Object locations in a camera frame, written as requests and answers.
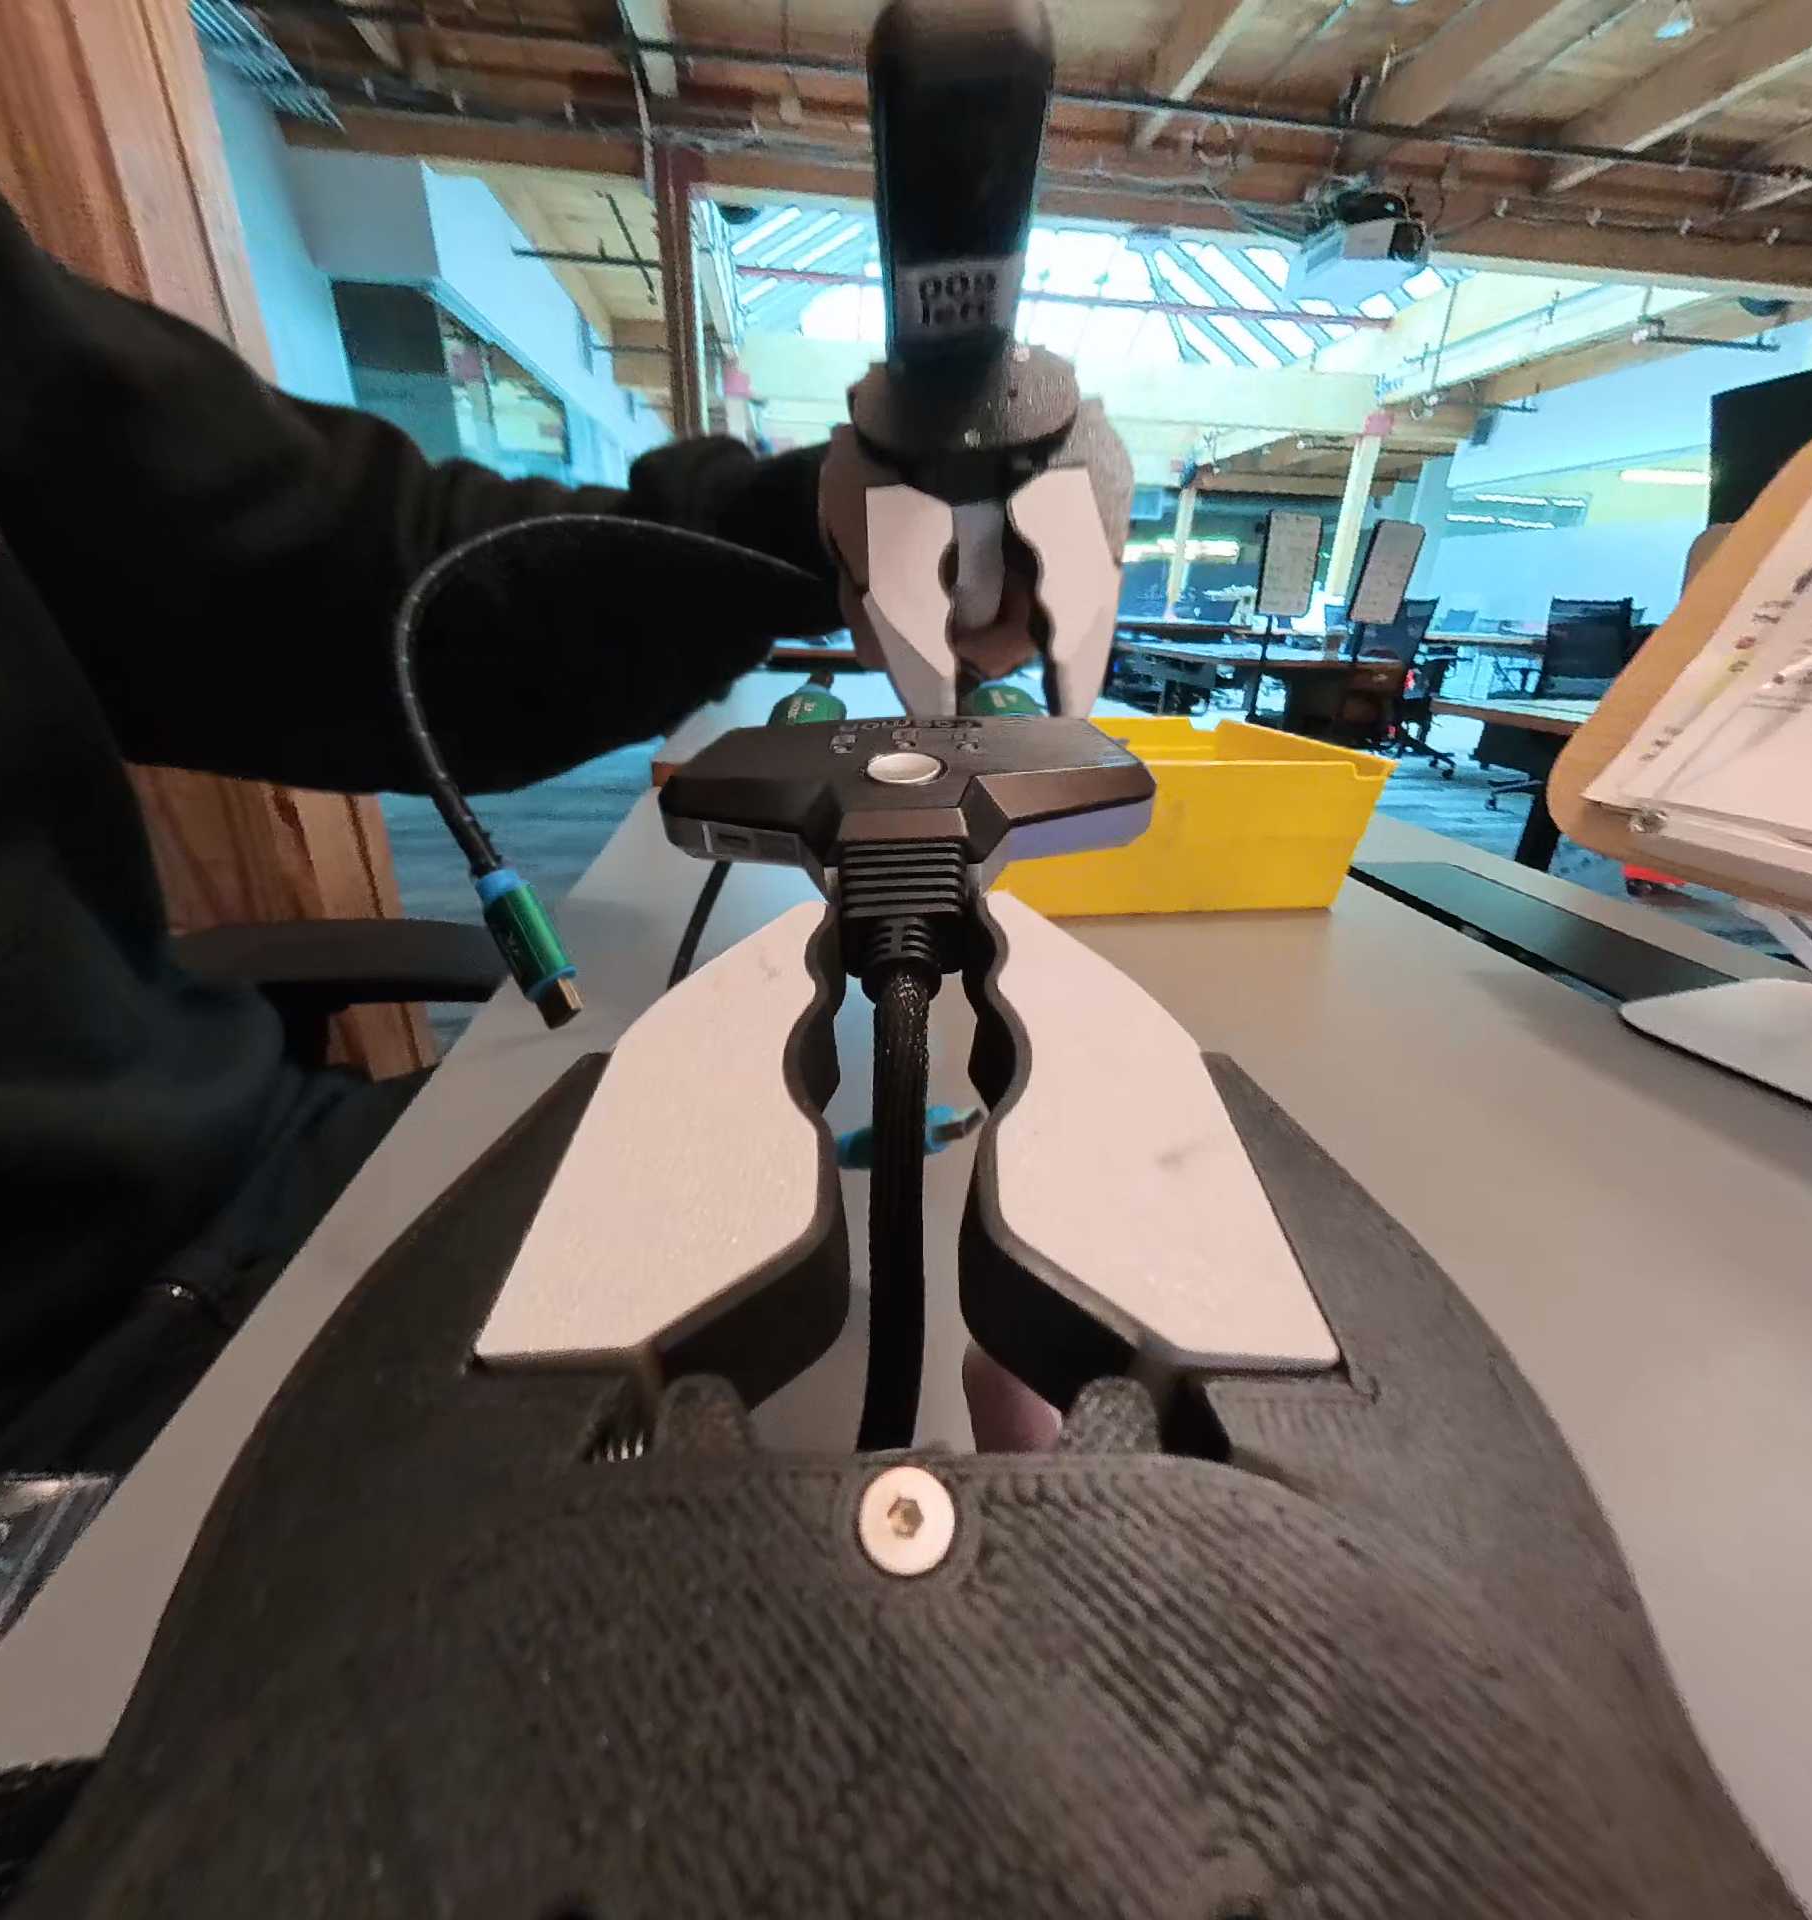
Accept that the ceiling projector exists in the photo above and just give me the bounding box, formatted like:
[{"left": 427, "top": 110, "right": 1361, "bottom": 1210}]
[{"left": 1285, "top": 187, "right": 1431, "bottom": 294}]

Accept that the yellow plastic bin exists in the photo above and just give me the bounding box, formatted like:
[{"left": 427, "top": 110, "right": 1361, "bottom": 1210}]
[{"left": 987, "top": 716, "right": 1399, "bottom": 915}]

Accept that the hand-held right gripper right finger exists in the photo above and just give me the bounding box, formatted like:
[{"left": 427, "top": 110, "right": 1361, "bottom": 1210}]
[{"left": 957, "top": 890, "right": 1342, "bottom": 1413}]

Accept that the black monitor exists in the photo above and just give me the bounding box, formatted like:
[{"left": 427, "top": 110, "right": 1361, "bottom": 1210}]
[{"left": 1708, "top": 359, "right": 1812, "bottom": 527}]

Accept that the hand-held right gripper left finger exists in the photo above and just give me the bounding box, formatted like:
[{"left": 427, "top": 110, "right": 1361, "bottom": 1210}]
[{"left": 478, "top": 895, "right": 851, "bottom": 1408}]

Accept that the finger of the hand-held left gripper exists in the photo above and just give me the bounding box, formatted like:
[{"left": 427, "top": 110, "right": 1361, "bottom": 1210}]
[
  {"left": 1002, "top": 465, "right": 1124, "bottom": 721},
  {"left": 859, "top": 481, "right": 970, "bottom": 721}
]

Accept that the person's right hand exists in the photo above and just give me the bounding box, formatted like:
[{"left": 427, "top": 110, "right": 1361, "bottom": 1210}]
[{"left": 962, "top": 1339, "right": 1068, "bottom": 1455}]

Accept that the person's left hand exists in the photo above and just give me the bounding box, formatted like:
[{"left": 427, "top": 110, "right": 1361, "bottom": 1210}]
[{"left": 629, "top": 434, "right": 844, "bottom": 638}]

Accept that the black table cable tray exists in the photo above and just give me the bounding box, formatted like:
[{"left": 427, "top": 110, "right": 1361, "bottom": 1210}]
[{"left": 1348, "top": 857, "right": 1747, "bottom": 1000}]

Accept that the black office chair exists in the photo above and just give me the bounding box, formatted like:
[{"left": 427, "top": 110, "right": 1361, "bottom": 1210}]
[{"left": 170, "top": 918, "right": 510, "bottom": 1009}]

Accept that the wooden document stand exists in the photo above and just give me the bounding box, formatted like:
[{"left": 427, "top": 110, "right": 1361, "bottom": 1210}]
[{"left": 1548, "top": 403, "right": 1812, "bottom": 1126}]

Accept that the black hdmi switch box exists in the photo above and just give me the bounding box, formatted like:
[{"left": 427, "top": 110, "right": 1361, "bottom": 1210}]
[{"left": 658, "top": 716, "right": 1158, "bottom": 909}]

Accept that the person's left forearm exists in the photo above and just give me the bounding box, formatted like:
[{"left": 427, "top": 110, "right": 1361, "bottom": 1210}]
[{"left": 0, "top": 149, "right": 668, "bottom": 797}]

